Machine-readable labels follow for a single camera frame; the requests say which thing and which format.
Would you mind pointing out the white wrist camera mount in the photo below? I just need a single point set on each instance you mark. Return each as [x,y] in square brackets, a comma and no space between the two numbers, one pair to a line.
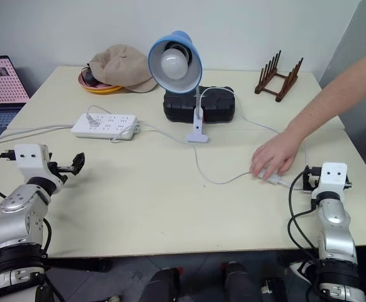
[330,177]
[29,158]

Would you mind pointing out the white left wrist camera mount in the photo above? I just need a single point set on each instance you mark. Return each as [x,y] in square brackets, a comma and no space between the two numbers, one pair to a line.
[29,158]

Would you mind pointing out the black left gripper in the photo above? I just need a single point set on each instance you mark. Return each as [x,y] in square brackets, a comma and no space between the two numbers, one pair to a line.
[58,170]

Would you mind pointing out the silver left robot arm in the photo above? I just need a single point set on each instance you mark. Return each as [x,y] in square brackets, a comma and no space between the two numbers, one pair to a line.
[16,220]

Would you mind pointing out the person's bare hand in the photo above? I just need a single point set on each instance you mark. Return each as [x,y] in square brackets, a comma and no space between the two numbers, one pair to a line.
[275,154]

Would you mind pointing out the blue clip desk lamp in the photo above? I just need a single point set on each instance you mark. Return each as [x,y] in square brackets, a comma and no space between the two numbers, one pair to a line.
[176,78]

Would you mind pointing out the white and black sneaker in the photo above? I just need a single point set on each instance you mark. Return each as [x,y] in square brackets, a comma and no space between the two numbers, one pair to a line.
[301,271]

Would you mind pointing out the open laptop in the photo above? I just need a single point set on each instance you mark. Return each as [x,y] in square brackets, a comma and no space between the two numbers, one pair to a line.
[0,81]

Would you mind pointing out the white light bulb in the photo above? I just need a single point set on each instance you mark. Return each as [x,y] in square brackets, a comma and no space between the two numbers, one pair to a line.
[174,64]

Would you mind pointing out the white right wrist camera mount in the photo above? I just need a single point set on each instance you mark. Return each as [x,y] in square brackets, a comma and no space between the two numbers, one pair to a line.
[330,177]

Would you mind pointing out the black plastic case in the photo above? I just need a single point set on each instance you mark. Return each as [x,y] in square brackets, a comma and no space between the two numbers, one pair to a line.
[217,107]

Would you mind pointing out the white power strip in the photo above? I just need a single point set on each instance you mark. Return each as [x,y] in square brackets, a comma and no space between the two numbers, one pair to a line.
[107,126]

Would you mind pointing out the beige cap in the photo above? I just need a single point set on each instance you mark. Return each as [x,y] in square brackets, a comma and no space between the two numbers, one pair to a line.
[123,69]

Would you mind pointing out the dark rounded shape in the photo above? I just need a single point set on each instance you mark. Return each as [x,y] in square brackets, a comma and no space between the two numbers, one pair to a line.
[162,284]
[241,281]

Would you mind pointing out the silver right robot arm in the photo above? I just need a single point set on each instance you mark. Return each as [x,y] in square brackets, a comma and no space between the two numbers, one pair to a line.
[335,239]

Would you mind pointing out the black item on plate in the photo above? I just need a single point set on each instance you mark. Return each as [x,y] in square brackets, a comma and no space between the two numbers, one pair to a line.
[89,78]

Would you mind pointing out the yellow and pink plate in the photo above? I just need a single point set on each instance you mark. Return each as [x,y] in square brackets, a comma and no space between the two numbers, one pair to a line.
[101,89]

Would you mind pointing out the person's bare forearm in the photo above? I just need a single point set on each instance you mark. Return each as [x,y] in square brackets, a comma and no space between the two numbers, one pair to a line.
[337,97]

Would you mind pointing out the black table frame bar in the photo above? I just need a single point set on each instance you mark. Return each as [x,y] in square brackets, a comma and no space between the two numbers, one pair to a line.
[76,264]

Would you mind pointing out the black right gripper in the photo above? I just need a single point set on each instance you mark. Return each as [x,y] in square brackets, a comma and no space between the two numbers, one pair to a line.
[308,184]

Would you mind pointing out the brown wooden peg rack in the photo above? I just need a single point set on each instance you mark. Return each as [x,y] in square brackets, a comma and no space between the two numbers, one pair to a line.
[280,85]

